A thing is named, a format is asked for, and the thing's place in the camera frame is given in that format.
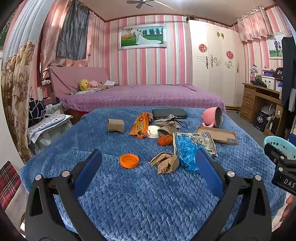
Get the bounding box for pink curtain valance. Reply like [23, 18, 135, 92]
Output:
[237, 6, 273, 43]

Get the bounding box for black white patterned bag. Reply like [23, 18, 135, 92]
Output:
[28, 98, 47, 127]

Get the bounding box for purple dotted bed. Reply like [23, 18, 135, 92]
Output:
[60, 84, 226, 114]

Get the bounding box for white dotted cushion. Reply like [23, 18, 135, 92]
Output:
[28, 113, 73, 144]

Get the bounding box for brown paper cup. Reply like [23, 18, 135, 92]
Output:
[158, 126, 176, 138]

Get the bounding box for brown floral curtain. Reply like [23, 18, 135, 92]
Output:
[1, 42, 36, 164]

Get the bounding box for brown phone case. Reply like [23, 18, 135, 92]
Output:
[196, 126, 238, 146]

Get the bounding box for small orange fruit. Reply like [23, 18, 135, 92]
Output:
[158, 135, 173, 146]

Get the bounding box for orange snack packet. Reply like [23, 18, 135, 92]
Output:
[129, 112, 149, 139]

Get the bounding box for black phone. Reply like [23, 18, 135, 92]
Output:
[152, 108, 187, 119]

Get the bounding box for wooden desk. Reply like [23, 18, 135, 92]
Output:
[242, 82, 284, 137]

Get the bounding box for blue fleece blanket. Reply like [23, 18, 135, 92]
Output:
[20, 106, 287, 241]

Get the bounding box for white storage box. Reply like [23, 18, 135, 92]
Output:
[261, 75, 277, 90]

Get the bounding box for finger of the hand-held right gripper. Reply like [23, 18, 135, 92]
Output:
[264, 143, 288, 164]

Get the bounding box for brown paper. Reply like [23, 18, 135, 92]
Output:
[149, 152, 179, 175]

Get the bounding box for black paper bag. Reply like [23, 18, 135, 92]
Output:
[253, 111, 267, 132]

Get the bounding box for person's right hand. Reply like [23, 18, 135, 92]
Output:
[280, 195, 296, 223]

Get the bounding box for red plaid cloth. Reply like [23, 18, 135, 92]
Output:
[0, 161, 22, 210]

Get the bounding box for orange bottle cap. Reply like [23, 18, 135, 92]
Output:
[120, 154, 139, 168]

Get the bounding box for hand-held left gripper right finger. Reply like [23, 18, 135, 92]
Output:
[195, 148, 271, 241]

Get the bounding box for white round appliance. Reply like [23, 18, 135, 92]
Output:
[261, 104, 274, 116]

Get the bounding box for pink metal-lined cup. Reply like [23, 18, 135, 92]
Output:
[201, 107, 223, 128]

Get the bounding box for blue plastic bag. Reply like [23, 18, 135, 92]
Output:
[176, 135, 201, 172]

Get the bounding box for patterned snack wrapper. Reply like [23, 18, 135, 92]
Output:
[173, 132, 218, 157]

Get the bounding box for small framed couple photo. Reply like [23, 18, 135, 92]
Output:
[268, 32, 285, 59]

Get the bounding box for grey curtain cloth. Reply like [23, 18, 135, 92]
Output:
[56, 0, 90, 60]

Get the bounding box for desk lamp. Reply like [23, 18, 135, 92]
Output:
[249, 64, 258, 85]

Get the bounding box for black hanging clothes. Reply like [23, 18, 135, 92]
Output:
[281, 36, 296, 112]

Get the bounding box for white wardrobe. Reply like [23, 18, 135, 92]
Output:
[186, 20, 246, 107]

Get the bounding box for pink bed headboard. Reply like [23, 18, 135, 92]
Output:
[48, 67, 119, 99]

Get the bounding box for framed wedding photo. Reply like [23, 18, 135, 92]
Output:
[117, 23, 167, 50]

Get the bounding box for pink window curtain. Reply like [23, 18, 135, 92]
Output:
[40, 0, 104, 79]

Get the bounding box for cardboard roll tube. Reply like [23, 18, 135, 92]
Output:
[107, 119, 125, 133]

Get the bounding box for pale blue striped curtain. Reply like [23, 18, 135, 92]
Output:
[2, 0, 56, 61]

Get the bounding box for white round lid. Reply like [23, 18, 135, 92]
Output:
[147, 126, 160, 139]

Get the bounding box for ceiling fan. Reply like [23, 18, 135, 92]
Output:
[126, 0, 155, 9]

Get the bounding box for turquoise plastic basket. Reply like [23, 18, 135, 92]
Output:
[264, 136, 296, 161]

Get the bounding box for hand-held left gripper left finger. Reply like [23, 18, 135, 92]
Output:
[25, 149, 107, 241]

